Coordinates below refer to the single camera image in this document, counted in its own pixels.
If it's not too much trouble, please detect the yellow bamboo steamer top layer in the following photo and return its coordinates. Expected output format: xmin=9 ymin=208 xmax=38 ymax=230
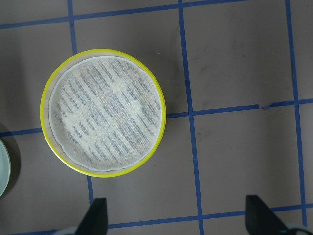
xmin=40 ymin=49 xmax=167 ymax=178

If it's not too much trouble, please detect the white steamer cloth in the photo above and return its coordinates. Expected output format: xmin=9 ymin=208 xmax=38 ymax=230
xmin=48 ymin=56 xmax=165 ymax=171

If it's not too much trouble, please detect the light green plate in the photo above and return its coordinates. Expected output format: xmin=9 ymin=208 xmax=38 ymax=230
xmin=0 ymin=140 xmax=11 ymax=196

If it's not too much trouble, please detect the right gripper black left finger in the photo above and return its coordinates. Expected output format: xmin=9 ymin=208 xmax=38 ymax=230
xmin=75 ymin=198 xmax=108 ymax=235

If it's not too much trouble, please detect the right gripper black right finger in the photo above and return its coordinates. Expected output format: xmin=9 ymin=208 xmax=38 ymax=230
xmin=245 ymin=195 xmax=290 ymax=235

